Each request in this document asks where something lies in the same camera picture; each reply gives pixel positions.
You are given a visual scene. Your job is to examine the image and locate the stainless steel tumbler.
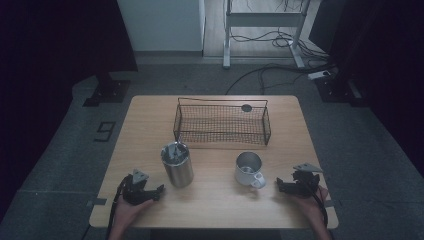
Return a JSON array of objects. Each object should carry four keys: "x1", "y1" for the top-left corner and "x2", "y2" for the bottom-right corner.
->
[{"x1": 160, "y1": 141, "x2": 195, "y2": 189}]

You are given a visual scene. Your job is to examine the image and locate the tangle of floor cables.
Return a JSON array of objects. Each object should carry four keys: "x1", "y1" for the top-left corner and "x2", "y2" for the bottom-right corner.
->
[{"x1": 229, "y1": 28, "x2": 331, "y2": 63}]

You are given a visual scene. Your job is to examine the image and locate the white power strip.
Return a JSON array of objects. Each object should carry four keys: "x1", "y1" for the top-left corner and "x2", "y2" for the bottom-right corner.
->
[{"x1": 307, "y1": 69, "x2": 333, "y2": 81}]

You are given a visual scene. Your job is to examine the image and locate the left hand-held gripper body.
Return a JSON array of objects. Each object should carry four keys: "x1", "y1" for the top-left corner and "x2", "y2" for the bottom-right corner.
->
[{"x1": 121, "y1": 168, "x2": 158, "y2": 206}]

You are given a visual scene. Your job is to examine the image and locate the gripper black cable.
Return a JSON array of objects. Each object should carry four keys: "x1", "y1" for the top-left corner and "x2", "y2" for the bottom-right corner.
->
[
  {"x1": 105, "y1": 174, "x2": 132, "y2": 240},
  {"x1": 305, "y1": 181, "x2": 330, "y2": 228}
]

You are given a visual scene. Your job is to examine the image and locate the white mug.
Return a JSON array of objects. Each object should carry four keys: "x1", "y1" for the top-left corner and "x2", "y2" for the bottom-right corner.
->
[{"x1": 234, "y1": 151, "x2": 267, "y2": 190}]

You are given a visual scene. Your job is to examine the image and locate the person's right hand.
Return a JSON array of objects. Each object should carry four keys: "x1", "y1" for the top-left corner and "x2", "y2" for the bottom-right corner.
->
[{"x1": 289, "y1": 185, "x2": 330, "y2": 228}]

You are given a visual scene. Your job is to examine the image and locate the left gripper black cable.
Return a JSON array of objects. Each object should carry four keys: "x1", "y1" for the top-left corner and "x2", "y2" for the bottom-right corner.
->
[{"x1": 105, "y1": 174, "x2": 132, "y2": 240}]

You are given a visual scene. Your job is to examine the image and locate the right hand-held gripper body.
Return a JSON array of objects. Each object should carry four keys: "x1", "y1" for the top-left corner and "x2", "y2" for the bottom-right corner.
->
[{"x1": 283, "y1": 162, "x2": 324, "y2": 198}]

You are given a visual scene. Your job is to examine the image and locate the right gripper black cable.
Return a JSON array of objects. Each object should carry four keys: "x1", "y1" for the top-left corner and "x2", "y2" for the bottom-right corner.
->
[{"x1": 305, "y1": 181, "x2": 330, "y2": 228}]

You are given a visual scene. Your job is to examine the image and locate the long black floor cable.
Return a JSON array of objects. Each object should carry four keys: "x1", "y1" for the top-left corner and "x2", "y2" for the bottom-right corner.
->
[{"x1": 224, "y1": 62, "x2": 336, "y2": 96}]

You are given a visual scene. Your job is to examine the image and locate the metal utensil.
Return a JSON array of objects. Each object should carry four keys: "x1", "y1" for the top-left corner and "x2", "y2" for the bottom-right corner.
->
[{"x1": 165, "y1": 141, "x2": 188, "y2": 162}]

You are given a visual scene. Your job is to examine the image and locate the person's left hand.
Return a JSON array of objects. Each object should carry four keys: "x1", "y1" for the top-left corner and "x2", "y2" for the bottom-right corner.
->
[{"x1": 114, "y1": 194, "x2": 155, "y2": 231}]

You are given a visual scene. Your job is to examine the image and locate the black wire mesh basket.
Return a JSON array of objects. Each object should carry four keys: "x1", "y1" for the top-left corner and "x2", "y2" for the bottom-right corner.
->
[{"x1": 172, "y1": 97, "x2": 272, "y2": 147}]

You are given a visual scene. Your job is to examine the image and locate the black stand base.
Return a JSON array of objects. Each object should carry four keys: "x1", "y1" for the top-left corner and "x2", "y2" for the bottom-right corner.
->
[
  {"x1": 82, "y1": 71, "x2": 131, "y2": 108},
  {"x1": 314, "y1": 74, "x2": 368, "y2": 108}
]

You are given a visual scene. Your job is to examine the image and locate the white cabinet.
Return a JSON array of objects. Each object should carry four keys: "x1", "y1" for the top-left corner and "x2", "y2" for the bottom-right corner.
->
[{"x1": 116, "y1": 0, "x2": 206, "y2": 53}]

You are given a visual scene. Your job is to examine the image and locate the dark curtain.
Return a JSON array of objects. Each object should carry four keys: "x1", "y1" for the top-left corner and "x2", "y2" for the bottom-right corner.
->
[
  {"x1": 309, "y1": 0, "x2": 424, "y2": 179},
  {"x1": 0, "y1": 0, "x2": 139, "y2": 223}
]

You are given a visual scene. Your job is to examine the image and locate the white desk frame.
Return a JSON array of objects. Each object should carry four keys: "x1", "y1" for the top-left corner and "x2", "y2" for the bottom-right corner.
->
[{"x1": 222, "y1": 0, "x2": 313, "y2": 70}]

